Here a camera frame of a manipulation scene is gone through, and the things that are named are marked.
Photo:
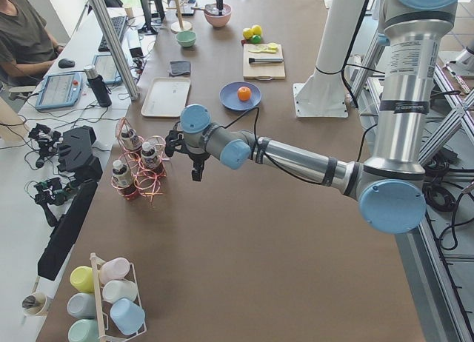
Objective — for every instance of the grey cup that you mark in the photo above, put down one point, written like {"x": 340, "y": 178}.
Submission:
{"x": 82, "y": 306}

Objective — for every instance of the blue cup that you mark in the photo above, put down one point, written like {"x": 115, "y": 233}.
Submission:
{"x": 127, "y": 316}

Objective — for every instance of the white wire cup rack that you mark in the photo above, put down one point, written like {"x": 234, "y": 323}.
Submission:
{"x": 107, "y": 329}

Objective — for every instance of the cream serving tray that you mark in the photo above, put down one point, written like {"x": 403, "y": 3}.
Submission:
{"x": 166, "y": 97}

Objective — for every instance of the yellow cup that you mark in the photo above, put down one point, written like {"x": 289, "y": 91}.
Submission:
{"x": 81, "y": 278}

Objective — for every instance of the wooden cutting board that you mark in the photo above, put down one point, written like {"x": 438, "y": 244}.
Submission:
{"x": 262, "y": 71}

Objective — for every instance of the blue round plate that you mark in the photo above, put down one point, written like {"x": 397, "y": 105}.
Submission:
{"x": 229, "y": 96}

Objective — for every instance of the mint green cup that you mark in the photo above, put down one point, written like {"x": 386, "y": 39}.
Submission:
{"x": 84, "y": 330}

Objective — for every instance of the black keyboard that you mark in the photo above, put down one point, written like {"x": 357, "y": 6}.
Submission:
{"x": 119, "y": 24}

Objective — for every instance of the green lime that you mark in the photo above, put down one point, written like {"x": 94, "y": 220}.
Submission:
{"x": 256, "y": 39}

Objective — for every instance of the blue teach pendant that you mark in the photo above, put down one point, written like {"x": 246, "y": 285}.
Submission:
{"x": 59, "y": 90}
{"x": 105, "y": 66}

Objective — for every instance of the green bowl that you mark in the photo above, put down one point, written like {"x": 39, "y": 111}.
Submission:
{"x": 186, "y": 38}

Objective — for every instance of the copper wire bottle rack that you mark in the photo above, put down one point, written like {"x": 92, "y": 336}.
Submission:
{"x": 147, "y": 181}

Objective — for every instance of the black thermos bottle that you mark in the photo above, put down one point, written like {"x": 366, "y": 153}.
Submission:
{"x": 97, "y": 85}

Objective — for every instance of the yellow lemon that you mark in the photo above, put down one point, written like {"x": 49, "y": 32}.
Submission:
{"x": 247, "y": 33}
{"x": 256, "y": 29}

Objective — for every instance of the black foam case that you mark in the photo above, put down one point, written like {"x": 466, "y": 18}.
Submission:
{"x": 75, "y": 154}

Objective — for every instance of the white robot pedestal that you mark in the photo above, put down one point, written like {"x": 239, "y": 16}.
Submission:
{"x": 323, "y": 94}

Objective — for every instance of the black computer mouse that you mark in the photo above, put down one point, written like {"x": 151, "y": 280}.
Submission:
{"x": 66, "y": 63}

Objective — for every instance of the wooden cup tree stand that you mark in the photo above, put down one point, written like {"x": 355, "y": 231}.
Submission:
{"x": 180, "y": 25}

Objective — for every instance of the orange mandarin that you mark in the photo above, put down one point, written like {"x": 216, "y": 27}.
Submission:
{"x": 244, "y": 93}

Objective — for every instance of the paper cup with tools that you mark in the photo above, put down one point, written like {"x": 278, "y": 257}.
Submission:
{"x": 36, "y": 304}

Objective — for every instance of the pink bowl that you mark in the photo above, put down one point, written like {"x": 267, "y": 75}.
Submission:
{"x": 220, "y": 21}

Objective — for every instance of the seated person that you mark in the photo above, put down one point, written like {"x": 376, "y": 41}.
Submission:
{"x": 28, "y": 50}

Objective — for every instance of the metal ice scoop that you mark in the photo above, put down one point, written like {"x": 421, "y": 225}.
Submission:
{"x": 212, "y": 9}

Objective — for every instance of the dark drink bottle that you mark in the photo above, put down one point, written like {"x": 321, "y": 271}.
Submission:
{"x": 150, "y": 158}
{"x": 130, "y": 139}
{"x": 123, "y": 180}

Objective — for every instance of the white cup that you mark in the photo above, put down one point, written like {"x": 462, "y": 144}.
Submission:
{"x": 117, "y": 289}

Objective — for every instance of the steel muddler rod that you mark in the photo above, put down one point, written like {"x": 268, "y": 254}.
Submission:
{"x": 265, "y": 60}

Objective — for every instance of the pink cup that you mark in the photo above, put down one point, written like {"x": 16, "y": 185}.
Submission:
{"x": 115, "y": 269}

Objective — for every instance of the grey folded cloth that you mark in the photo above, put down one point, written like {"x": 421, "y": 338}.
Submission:
{"x": 179, "y": 68}

